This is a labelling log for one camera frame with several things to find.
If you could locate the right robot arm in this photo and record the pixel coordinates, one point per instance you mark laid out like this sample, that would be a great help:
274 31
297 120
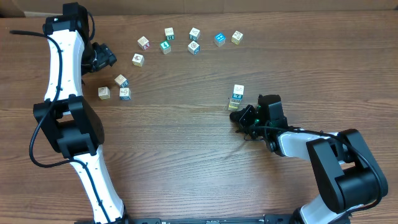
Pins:
348 177

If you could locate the wooden block letter I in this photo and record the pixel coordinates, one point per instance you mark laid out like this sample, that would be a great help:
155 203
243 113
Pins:
234 101

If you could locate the wooden block green 4 top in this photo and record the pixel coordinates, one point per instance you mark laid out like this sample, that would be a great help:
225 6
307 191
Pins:
165 47

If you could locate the wooden block green 7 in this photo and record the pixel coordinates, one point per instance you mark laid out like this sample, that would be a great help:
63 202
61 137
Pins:
238 90

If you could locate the wooden block blue T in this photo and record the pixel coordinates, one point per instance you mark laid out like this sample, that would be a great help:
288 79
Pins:
125 93

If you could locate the wooden block blue side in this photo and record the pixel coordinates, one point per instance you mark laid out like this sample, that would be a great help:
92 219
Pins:
193 47

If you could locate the wooden block orange top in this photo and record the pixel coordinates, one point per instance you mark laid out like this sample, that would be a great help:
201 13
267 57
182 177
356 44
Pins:
138 60

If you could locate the wooden block yellow top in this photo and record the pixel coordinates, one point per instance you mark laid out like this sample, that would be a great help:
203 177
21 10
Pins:
233 107

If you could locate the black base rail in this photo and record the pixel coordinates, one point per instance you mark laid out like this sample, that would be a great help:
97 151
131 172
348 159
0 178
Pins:
214 219

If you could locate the wooden block green N side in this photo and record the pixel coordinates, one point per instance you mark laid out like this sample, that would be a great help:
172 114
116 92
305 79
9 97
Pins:
169 33

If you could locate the wooden block yellow side far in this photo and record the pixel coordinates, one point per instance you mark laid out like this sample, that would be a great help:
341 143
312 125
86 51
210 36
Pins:
237 37

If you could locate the wooden block blue C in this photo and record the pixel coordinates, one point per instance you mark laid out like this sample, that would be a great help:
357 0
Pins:
121 81

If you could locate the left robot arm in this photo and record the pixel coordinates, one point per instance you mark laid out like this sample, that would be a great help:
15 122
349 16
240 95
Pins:
69 123

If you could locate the wooden block yellow side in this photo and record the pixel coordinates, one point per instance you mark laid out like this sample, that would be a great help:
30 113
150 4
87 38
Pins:
237 37
104 93

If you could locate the wooden block red X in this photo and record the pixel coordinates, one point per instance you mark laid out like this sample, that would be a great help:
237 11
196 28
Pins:
143 43

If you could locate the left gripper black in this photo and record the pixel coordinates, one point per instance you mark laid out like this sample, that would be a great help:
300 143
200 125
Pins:
106 56

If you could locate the wooden block blue X top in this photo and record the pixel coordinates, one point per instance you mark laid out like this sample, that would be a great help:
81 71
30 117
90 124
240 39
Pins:
237 97

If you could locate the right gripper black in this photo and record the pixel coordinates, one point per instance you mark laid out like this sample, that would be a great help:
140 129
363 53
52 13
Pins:
242 119

